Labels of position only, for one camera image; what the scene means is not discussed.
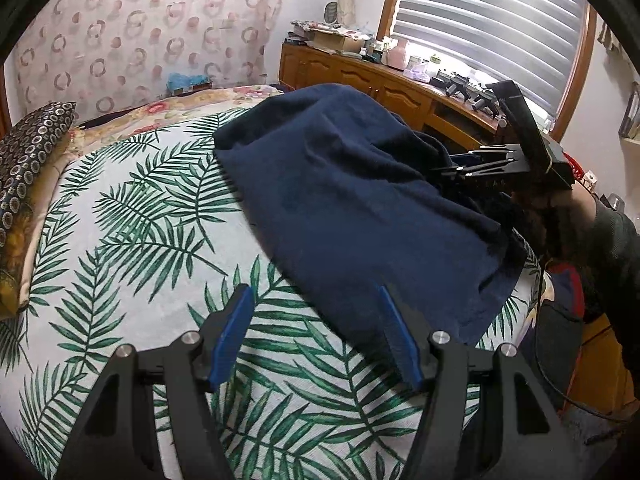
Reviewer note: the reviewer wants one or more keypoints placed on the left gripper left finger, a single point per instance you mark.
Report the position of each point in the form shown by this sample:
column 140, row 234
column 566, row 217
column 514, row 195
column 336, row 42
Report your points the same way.
column 196, row 364

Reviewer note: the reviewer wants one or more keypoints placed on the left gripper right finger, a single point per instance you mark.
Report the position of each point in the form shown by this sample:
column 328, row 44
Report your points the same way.
column 432, row 363

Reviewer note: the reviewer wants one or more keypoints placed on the navy blue printed t-shirt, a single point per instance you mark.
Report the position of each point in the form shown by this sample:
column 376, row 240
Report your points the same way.
column 344, row 198

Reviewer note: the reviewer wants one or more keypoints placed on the person's right hand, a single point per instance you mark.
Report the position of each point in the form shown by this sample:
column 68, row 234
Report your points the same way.
column 567, row 219

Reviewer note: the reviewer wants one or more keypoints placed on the wooden side cabinet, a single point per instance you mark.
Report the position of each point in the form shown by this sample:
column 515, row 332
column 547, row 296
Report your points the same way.
column 422, row 107

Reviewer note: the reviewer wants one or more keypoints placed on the palm leaf print blanket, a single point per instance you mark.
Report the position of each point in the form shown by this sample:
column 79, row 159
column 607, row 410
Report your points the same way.
column 147, row 237

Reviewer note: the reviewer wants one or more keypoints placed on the striped window blind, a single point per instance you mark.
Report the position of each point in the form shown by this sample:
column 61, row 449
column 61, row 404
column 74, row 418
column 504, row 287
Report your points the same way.
column 532, row 42

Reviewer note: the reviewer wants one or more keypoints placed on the pink bottle on cabinet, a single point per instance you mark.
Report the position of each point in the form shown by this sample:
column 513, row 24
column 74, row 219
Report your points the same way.
column 397, row 56

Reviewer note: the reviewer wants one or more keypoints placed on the floral bed quilt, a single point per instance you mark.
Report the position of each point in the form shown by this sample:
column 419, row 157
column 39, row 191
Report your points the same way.
column 164, row 113

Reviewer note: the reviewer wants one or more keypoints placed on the cardboard box on cabinet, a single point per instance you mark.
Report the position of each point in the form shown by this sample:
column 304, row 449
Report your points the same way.
column 335, row 42

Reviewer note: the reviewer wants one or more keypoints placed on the small round fan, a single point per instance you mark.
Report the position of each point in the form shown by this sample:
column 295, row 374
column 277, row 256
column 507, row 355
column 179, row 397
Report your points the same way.
column 330, row 12

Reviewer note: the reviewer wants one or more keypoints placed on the dark circle patterned pillow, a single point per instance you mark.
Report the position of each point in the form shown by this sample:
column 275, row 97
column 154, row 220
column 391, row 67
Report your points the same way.
column 24, row 151

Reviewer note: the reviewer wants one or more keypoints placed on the box with blue cloth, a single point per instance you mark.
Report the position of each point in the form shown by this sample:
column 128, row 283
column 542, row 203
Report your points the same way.
column 180, row 84

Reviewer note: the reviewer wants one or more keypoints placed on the pink circle patterned curtain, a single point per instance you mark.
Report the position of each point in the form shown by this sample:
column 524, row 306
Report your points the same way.
column 108, row 55

